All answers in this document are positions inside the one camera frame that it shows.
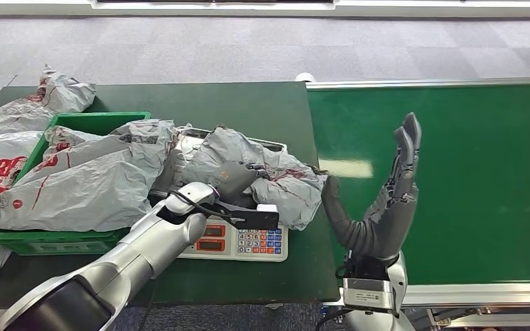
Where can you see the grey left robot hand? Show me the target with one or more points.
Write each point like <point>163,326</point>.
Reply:
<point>233,180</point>

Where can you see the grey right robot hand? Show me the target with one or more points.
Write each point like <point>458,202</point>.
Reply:
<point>379,233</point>

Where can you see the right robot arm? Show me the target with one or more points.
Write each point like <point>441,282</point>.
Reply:
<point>400,292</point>

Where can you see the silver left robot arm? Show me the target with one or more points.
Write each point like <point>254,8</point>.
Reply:
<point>155,242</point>

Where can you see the green conveyor belt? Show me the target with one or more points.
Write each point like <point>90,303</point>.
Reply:
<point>475,182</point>

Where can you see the large grey courier package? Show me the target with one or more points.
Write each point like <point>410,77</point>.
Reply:
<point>86,196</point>

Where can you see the grey package with red logo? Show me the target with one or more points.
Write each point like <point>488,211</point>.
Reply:
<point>0,155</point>

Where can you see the white electronic weighing scale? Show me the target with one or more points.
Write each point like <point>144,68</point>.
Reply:
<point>260,242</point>

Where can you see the green plastic crate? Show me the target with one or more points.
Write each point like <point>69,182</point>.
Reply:
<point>86,121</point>

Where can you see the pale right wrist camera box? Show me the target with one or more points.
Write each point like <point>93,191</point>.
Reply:
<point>368,294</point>

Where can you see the silver conveyor frame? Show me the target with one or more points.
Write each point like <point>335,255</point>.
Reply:
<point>475,294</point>

